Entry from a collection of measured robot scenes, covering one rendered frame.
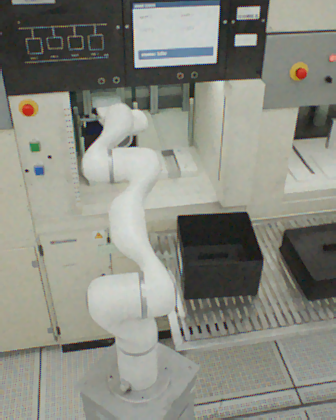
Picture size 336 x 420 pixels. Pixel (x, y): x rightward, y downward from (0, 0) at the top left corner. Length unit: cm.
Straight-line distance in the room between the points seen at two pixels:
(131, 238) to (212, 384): 132
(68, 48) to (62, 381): 157
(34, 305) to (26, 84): 107
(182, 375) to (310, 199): 102
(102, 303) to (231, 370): 138
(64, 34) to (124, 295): 85
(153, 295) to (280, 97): 95
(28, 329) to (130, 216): 126
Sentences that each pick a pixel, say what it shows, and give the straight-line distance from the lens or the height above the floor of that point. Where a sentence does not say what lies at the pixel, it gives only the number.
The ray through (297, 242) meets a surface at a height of 86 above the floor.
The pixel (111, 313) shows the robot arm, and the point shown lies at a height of 113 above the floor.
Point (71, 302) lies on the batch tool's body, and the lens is 230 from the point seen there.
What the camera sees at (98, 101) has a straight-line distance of 203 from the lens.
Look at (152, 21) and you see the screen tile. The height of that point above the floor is 162.
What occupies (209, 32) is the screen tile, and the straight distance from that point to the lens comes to 167.
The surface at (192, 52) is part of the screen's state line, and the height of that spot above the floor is 151.
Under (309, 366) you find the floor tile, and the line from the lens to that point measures 260.
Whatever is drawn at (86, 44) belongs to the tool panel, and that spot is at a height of 156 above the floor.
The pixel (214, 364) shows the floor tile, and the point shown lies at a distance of 252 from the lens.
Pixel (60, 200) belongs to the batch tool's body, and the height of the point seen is 95.
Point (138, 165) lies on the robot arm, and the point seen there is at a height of 134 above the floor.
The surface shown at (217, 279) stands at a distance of 169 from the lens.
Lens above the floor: 207
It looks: 36 degrees down
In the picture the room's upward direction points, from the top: straight up
